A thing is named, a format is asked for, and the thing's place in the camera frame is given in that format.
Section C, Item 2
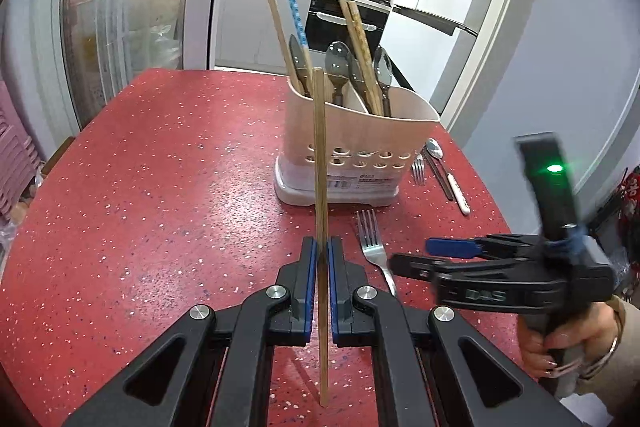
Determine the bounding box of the blue dotted chopstick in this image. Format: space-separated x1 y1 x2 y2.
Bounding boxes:
285 0 315 98

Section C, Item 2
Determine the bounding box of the textured brown chopstick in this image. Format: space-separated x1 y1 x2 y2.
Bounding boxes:
347 0 392 116
339 0 381 115

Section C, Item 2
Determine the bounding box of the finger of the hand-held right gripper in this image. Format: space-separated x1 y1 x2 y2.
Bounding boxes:
389 253 547 282
425 235 544 259

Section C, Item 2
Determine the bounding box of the stack of pink stools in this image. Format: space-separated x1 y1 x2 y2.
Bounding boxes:
0 82 43 218

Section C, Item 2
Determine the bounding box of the dark grey spoon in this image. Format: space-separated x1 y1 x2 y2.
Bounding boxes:
288 34 314 98

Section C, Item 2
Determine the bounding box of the beige plastic utensil holder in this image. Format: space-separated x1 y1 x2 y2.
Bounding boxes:
272 77 441 208

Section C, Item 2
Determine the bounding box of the metal bracelet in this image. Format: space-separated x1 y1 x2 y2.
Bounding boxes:
582 299 626 380

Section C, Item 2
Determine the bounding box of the plain metal fork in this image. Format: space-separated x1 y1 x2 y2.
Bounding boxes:
356 208 398 298

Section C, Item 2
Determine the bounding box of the plain wooden chopstick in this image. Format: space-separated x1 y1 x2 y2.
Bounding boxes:
311 67 331 408
261 0 306 96

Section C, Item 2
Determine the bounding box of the person's right hand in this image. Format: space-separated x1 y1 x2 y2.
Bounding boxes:
517 297 626 380

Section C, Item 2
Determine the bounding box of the white-handled metal spoon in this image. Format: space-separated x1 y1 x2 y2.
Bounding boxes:
425 138 472 215

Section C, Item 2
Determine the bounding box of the black built-in oven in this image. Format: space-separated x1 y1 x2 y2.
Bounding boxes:
304 0 388 58

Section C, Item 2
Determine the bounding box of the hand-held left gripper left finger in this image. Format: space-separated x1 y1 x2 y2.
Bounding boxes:
62 236 318 427

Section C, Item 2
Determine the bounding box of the red patterned cloth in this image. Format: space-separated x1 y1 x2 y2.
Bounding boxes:
620 167 640 238

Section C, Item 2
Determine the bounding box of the large metal spoon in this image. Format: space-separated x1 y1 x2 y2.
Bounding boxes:
324 41 353 106

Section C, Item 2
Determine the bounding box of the glass sliding door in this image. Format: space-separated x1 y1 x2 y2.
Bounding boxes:
60 0 236 128

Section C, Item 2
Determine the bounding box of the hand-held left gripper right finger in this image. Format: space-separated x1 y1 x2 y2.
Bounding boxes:
327 236 583 427

